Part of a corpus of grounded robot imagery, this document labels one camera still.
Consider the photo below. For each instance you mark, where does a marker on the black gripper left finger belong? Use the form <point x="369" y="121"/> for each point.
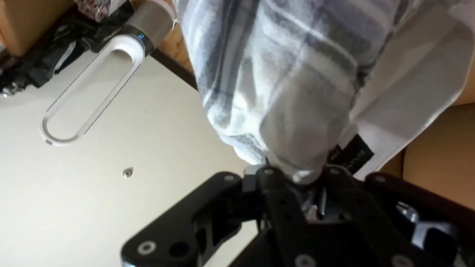
<point x="289" y="236"/>

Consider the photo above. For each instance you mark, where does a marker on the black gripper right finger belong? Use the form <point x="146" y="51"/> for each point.
<point x="358" y="233"/>

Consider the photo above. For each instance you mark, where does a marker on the blue plaid shirt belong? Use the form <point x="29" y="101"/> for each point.
<point x="289" y="82"/>

